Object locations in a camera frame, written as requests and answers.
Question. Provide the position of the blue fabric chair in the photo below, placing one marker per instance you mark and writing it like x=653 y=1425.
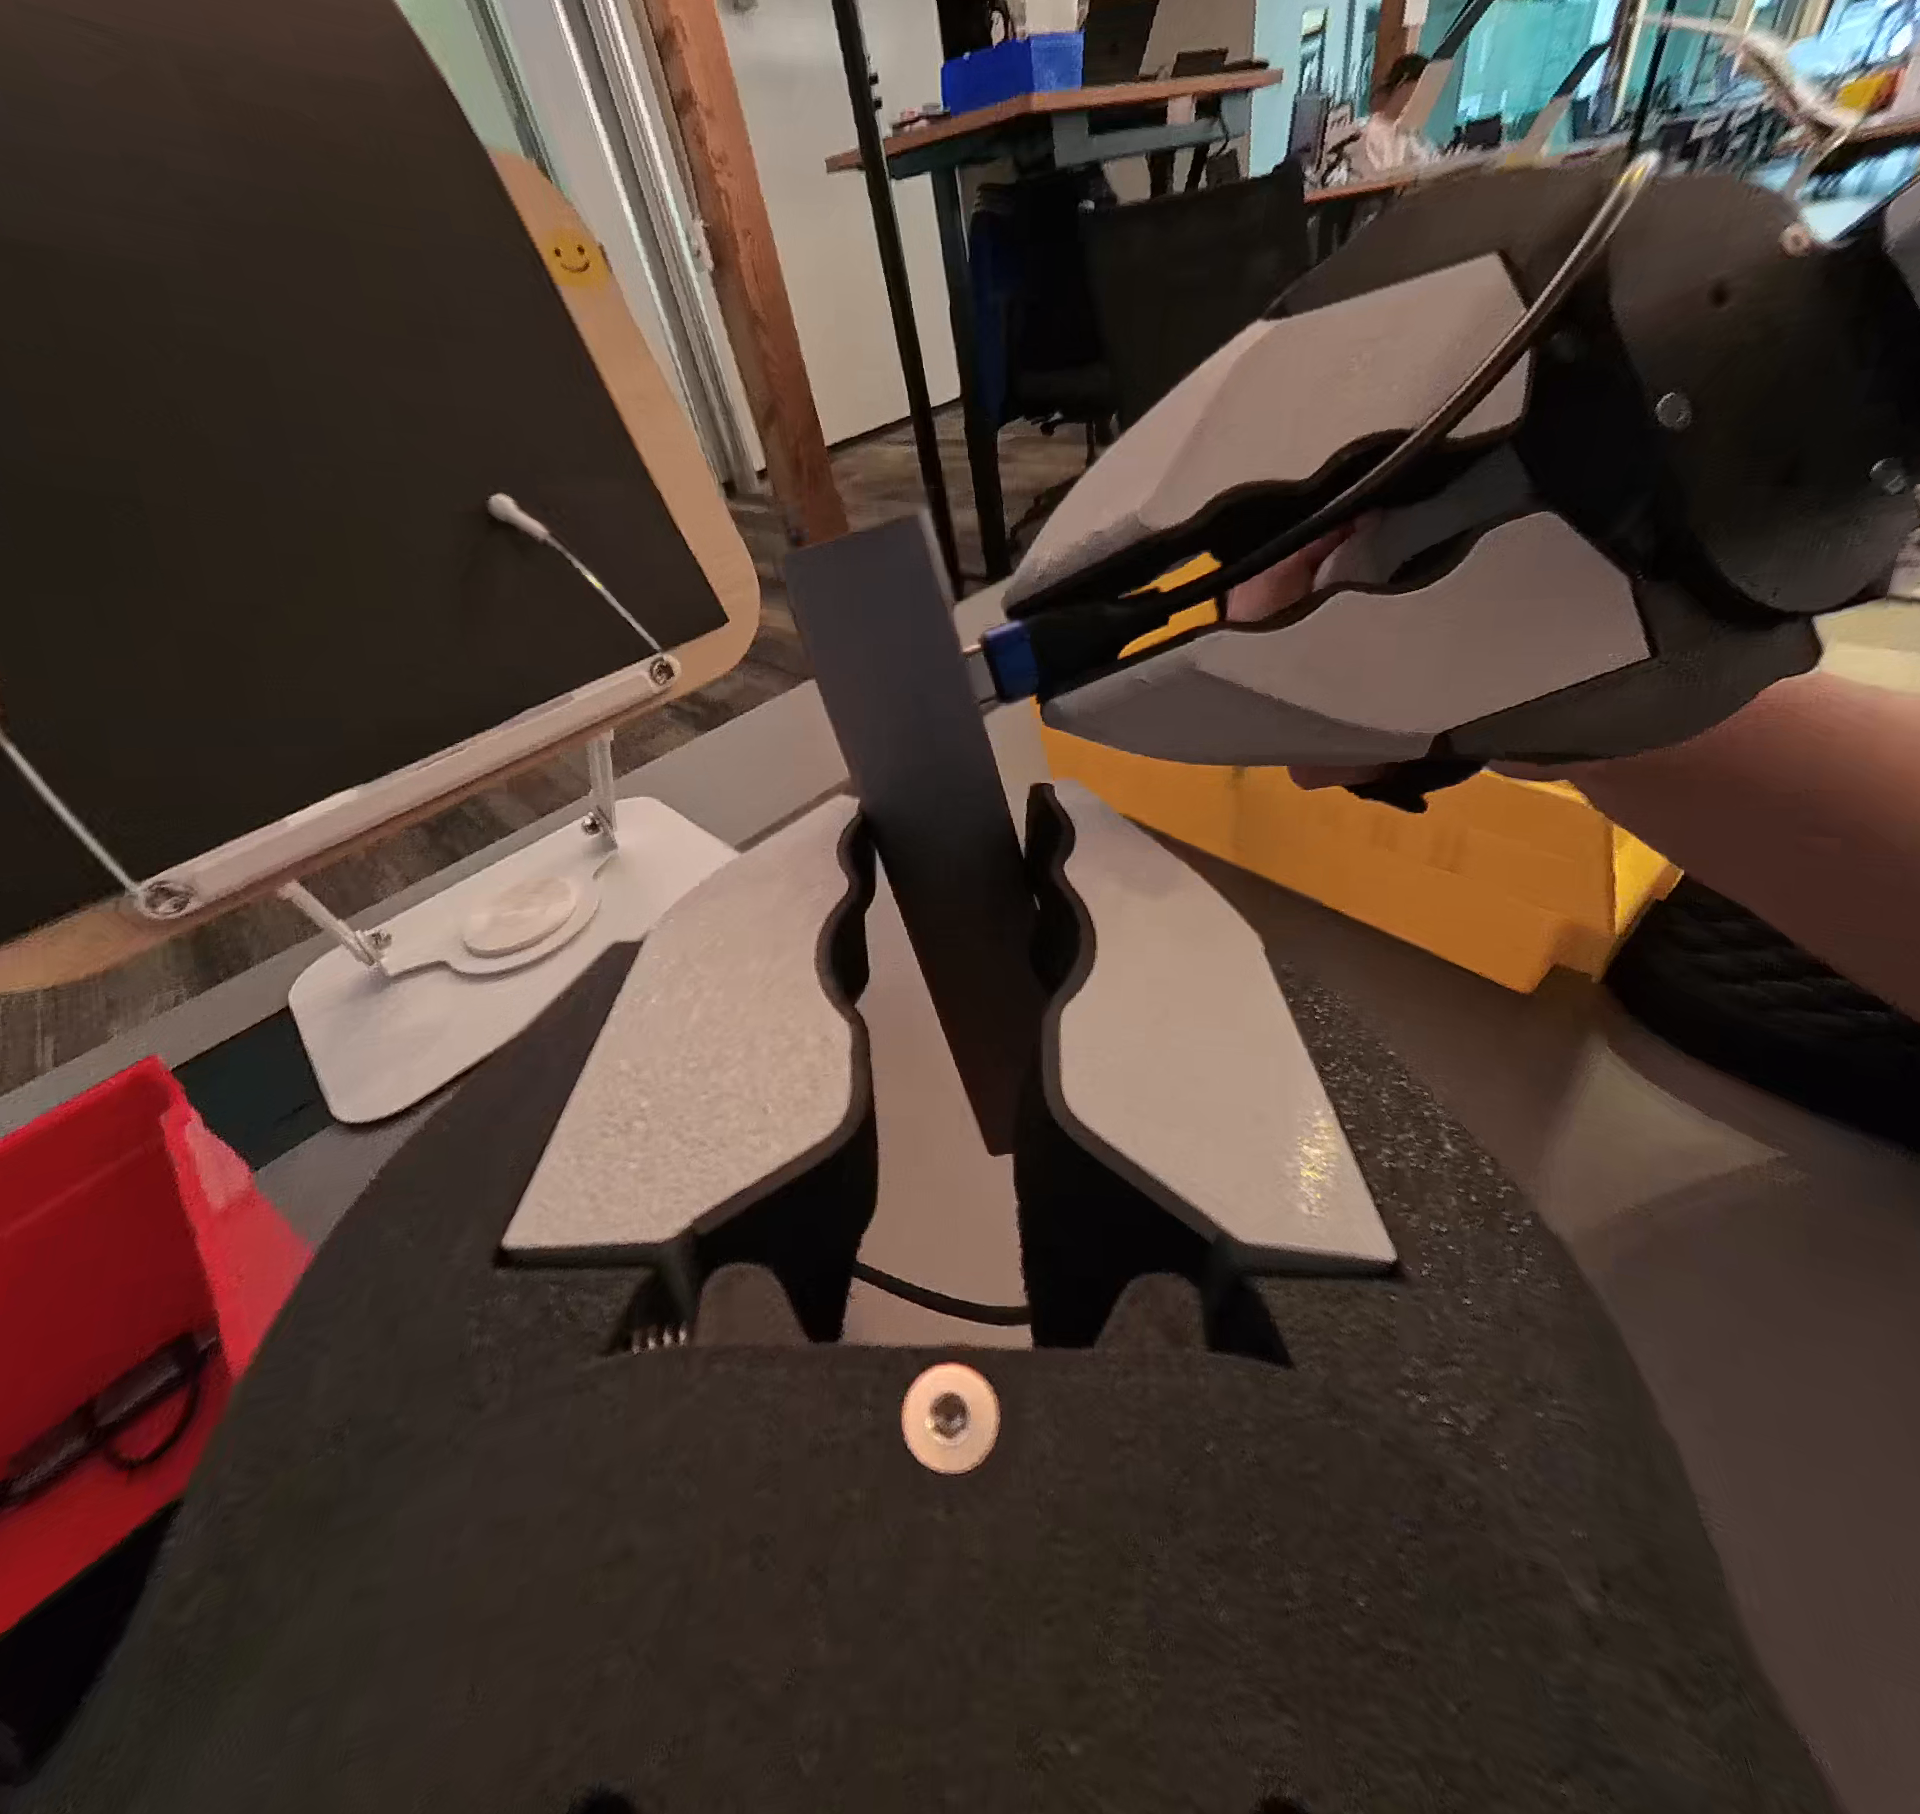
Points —
x=1036 y=300

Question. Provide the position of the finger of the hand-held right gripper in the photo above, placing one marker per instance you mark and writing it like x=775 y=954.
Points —
x=1290 y=388
x=1425 y=645

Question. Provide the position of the black board wooden rim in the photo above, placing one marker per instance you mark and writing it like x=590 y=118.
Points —
x=301 y=419

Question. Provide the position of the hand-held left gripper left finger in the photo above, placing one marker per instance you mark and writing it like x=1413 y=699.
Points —
x=706 y=1066

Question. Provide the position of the black laptop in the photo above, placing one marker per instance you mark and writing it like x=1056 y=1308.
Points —
x=1117 y=37

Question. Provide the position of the yellow plastic bin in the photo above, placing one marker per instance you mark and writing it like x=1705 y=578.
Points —
x=1352 y=861

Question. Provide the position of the black office chair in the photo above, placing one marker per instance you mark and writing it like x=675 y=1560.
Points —
x=1199 y=300

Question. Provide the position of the blue plastic bin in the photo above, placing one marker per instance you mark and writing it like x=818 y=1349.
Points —
x=1006 y=75

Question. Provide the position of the black floor stand pole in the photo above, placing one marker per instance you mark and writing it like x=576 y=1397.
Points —
x=885 y=271

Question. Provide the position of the grey usb hub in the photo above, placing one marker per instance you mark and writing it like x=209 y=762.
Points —
x=915 y=796

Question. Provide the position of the wooden top desk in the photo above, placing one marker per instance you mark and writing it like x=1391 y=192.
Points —
x=1050 y=112

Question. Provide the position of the person's right forearm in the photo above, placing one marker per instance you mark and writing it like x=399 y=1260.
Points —
x=1769 y=825

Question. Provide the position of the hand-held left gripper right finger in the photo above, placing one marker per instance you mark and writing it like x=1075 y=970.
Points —
x=1199 y=1066

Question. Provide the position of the black mesh cushion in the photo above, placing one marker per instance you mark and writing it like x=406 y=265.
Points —
x=1769 y=1004

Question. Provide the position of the person's right hand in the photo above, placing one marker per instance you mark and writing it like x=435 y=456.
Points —
x=1290 y=580

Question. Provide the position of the wooden pillar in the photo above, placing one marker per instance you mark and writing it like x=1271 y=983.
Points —
x=720 y=194

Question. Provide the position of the yellow smiley sticker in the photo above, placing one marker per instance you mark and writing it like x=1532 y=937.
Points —
x=576 y=257

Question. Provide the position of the red plastic bin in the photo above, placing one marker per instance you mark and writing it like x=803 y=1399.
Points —
x=104 y=1215

